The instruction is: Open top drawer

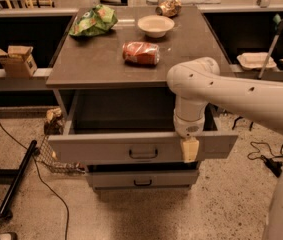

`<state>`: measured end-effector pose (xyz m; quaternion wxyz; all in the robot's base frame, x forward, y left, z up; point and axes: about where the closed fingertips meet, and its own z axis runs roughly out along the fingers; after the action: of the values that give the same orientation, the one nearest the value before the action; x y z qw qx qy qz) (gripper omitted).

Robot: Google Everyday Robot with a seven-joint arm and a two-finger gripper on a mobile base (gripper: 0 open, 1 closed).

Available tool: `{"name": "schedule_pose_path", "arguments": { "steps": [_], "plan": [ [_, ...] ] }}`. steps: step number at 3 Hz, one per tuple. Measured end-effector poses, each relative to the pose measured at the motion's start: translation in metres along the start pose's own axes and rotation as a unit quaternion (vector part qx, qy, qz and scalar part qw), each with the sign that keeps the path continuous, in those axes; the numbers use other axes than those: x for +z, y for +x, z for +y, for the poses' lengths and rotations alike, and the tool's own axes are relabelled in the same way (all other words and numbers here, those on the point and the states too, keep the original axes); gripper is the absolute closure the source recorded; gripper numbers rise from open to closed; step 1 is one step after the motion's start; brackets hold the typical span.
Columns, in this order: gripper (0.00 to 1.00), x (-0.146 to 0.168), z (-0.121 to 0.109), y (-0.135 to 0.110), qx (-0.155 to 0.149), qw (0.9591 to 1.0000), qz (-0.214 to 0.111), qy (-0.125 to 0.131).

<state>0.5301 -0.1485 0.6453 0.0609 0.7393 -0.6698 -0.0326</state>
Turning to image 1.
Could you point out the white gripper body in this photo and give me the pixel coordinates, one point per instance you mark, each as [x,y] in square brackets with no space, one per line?
[190,127]

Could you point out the wire basket with trash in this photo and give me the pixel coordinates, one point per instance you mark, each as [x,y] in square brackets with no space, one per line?
[47,156]

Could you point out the grey drawer cabinet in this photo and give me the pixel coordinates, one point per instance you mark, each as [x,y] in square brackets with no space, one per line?
[97,63]

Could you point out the reacher grabber tool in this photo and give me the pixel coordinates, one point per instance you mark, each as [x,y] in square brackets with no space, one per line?
[278,20]

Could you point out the white takeout container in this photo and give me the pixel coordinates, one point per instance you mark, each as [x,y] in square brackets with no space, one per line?
[250,61]

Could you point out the grey top drawer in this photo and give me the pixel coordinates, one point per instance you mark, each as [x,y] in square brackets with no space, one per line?
[119,126]

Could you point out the grey bottom drawer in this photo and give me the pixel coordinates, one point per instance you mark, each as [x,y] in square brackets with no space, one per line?
[142,179]

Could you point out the crumpled brown paper bag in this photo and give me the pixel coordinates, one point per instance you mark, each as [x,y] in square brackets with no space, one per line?
[54,122]

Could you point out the white bowl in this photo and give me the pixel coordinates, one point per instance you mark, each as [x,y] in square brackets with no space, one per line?
[155,26]

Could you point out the grey drawer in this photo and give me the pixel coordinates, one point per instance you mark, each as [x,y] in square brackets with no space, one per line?
[119,126]
[142,179]

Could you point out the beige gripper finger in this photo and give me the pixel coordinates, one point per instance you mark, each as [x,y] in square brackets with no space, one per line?
[190,148]

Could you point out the black table leg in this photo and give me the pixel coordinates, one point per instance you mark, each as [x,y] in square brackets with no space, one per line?
[5,211]

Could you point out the cardboard box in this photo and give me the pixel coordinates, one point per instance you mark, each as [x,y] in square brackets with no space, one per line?
[18,61]

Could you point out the red soda can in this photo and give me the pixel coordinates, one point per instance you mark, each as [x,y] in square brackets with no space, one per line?
[143,53]

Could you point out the green chip bag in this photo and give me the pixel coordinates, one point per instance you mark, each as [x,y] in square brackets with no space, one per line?
[97,21]

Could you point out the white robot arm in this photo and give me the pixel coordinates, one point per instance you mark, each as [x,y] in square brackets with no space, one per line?
[198,82]

